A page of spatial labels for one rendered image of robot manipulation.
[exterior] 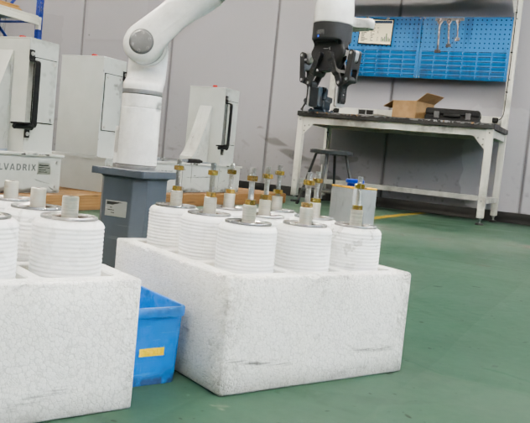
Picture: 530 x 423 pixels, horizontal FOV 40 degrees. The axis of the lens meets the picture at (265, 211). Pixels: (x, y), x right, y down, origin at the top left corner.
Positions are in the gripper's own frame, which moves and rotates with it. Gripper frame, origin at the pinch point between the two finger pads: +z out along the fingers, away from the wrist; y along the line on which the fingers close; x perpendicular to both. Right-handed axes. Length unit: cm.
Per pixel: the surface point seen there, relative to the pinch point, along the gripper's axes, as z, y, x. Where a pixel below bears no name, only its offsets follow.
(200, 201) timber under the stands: 45, -266, 181
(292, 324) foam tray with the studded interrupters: 37.4, 17.2, -20.9
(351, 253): 26.8, 14.6, -5.1
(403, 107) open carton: -39, -267, 384
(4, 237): 25, 9, -65
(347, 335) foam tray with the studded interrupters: 40.0, 18.6, -8.8
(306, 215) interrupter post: 20.8, 11.1, -13.8
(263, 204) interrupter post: 20.3, -0.8, -12.7
